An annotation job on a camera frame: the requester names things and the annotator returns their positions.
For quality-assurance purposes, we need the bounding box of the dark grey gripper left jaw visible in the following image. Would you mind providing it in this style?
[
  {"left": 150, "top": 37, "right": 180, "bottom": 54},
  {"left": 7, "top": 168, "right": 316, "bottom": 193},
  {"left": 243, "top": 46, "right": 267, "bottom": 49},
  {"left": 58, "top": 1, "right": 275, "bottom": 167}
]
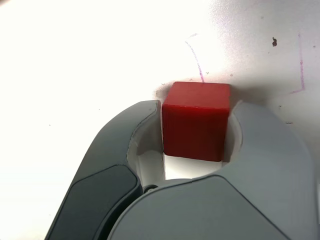
[{"left": 44, "top": 99, "right": 167, "bottom": 240}]

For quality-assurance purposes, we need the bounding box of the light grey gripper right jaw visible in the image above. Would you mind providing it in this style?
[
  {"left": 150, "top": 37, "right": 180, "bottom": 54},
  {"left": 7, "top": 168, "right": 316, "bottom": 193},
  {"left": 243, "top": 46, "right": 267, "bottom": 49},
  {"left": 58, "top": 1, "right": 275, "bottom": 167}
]
[{"left": 107, "top": 99, "right": 320, "bottom": 240}]

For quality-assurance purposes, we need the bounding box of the red cube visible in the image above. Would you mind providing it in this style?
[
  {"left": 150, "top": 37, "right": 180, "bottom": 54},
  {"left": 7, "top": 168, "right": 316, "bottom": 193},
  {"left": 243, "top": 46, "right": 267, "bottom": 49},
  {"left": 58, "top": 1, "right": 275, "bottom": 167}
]
[{"left": 161, "top": 81, "right": 232, "bottom": 162}]

